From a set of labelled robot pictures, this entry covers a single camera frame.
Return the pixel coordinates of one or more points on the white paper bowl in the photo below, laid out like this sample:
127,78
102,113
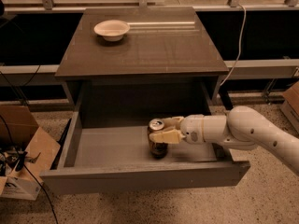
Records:
112,30

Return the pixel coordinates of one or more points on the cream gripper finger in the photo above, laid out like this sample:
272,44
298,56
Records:
173,122
170,135

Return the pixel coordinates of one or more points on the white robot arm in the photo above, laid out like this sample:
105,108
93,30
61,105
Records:
242,128

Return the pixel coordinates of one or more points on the cardboard box on right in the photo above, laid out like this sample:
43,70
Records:
290,106

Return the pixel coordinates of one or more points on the open grey top drawer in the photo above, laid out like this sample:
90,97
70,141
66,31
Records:
107,147

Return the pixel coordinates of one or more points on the cardboard box on left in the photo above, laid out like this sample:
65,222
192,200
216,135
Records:
26,151

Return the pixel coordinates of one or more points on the orange soda can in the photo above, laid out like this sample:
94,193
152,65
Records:
157,150

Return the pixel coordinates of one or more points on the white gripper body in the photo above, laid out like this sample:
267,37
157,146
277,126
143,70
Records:
192,130

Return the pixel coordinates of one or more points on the cardboard box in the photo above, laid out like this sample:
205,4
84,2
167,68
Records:
290,106
26,151

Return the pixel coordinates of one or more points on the grey cabinet with top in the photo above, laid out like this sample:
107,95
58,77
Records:
166,63

